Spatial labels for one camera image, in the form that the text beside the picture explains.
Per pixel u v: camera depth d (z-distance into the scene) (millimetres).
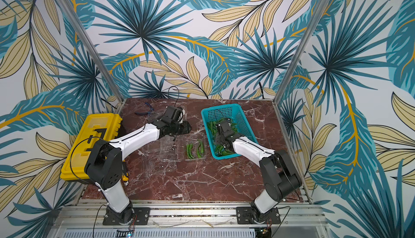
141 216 731
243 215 734
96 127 843
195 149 950
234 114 1065
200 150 942
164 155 912
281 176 451
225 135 703
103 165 467
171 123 702
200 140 977
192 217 747
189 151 925
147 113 1099
